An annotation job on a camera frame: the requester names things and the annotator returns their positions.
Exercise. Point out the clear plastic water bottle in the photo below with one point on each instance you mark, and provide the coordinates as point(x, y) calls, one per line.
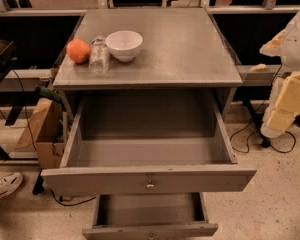
point(99, 57)

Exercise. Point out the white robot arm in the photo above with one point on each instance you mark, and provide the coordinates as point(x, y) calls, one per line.
point(284, 101)

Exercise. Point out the grey cabinet with top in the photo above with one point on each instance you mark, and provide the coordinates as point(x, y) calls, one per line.
point(183, 75)

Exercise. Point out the metal top drawer knob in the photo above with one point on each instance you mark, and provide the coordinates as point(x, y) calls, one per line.
point(150, 185)

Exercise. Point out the grey open top drawer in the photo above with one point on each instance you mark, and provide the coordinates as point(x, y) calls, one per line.
point(113, 160)

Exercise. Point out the grey open drawer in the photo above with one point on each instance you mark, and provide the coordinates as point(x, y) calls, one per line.
point(134, 217)
point(113, 160)

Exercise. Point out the grey open lower drawer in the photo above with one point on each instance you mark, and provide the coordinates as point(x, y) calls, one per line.
point(134, 217)

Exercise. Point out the white ceramic bowl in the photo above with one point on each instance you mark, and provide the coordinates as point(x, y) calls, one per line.
point(124, 45)

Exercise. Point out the orange fruit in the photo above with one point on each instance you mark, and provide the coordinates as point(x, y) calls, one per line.
point(78, 51)

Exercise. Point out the brown cardboard box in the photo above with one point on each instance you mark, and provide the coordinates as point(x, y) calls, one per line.
point(42, 134)

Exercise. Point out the white sneaker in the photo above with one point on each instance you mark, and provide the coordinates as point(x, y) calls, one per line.
point(10, 183)

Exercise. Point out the green handled tool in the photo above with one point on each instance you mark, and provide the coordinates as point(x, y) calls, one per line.
point(47, 93)

